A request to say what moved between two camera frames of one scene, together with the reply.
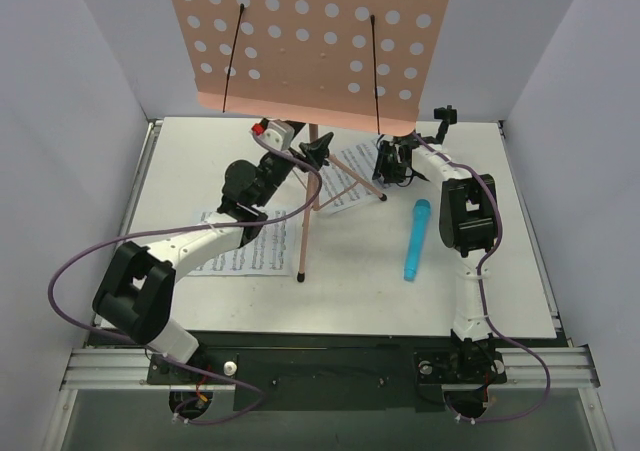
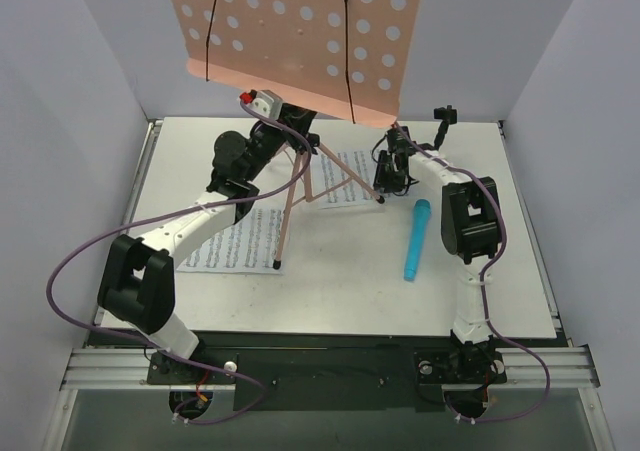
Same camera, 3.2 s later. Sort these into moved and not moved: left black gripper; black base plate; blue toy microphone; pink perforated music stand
Moved: pink perforated music stand; left black gripper
Not moved: blue toy microphone; black base plate
